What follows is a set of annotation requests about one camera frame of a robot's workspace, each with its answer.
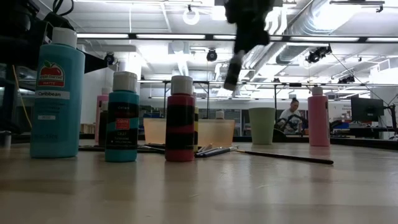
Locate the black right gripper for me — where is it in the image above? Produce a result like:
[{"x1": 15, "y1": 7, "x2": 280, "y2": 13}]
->
[{"x1": 223, "y1": 0, "x2": 275, "y2": 92}]

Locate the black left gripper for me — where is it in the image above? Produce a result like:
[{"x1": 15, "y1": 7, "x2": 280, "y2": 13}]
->
[{"x1": 39, "y1": 11, "x2": 109, "y2": 74}]

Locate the turquoise paint bottle black label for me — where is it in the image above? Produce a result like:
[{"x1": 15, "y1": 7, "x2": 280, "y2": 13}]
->
[{"x1": 104, "y1": 71, "x2": 140, "y2": 163}]

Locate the pink paint bottle white cap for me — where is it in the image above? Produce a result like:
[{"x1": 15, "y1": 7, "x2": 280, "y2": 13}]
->
[
  {"x1": 307, "y1": 86, "x2": 330, "y2": 147},
  {"x1": 94, "y1": 88, "x2": 110, "y2": 146}
]

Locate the red paint bottle black label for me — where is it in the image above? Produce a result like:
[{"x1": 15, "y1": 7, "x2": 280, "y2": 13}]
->
[{"x1": 164, "y1": 75, "x2": 196, "y2": 162}]

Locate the large teal paint bottle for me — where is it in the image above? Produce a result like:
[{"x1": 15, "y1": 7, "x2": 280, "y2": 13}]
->
[{"x1": 29, "y1": 27, "x2": 86, "y2": 159}]

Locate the long black paintbrush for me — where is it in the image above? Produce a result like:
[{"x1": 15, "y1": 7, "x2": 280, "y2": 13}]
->
[{"x1": 235, "y1": 149, "x2": 334, "y2": 166}]

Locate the green plastic cup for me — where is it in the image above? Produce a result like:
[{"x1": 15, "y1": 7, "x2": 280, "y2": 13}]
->
[{"x1": 248, "y1": 107, "x2": 276, "y2": 146}]

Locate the stack of wooden boards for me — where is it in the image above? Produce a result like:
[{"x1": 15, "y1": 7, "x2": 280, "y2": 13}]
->
[{"x1": 80, "y1": 123, "x2": 96, "y2": 135}]

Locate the person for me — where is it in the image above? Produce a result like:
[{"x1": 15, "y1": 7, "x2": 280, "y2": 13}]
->
[{"x1": 277, "y1": 97, "x2": 304, "y2": 135}]

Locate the long ceiling light bar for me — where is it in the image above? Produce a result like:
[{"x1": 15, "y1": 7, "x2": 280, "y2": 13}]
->
[{"x1": 76, "y1": 32, "x2": 398, "y2": 44}]

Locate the round white ceiling lamp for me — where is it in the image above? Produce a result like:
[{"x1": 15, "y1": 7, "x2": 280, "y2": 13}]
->
[{"x1": 182, "y1": 6, "x2": 201, "y2": 26}]

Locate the black ceiling track light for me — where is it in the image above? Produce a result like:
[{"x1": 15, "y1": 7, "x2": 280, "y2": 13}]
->
[{"x1": 338, "y1": 75, "x2": 356, "y2": 85}]

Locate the black computer monitor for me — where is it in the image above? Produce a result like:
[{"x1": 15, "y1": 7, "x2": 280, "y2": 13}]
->
[{"x1": 350, "y1": 96, "x2": 385, "y2": 123}]

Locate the black metal rack frame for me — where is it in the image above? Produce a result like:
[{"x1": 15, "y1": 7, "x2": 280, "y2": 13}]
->
[{"x1": 138, "y1": 79, "x2": 321, "y2": 119}]

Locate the grey handled paintbrush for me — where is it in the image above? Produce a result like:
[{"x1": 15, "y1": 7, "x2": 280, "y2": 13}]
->
[{"x1": 195, "y1": 147, "x2": 223, "y2": 156}]

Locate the yellow cable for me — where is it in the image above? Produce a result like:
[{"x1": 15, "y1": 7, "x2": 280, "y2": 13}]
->
[{"x1": 11, "y1": 64, "x2": 33, "y2": 129}]

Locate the black ceiling camera cluster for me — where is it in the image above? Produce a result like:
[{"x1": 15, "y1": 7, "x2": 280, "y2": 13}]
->
[{"x1": 305, "y1": 45, "x2": 333, "y2": 65}]

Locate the small white post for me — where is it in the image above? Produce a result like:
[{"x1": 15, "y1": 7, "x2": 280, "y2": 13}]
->
[{"x1": 0, "y1": 130, "x2": 12, "y2": 149}]

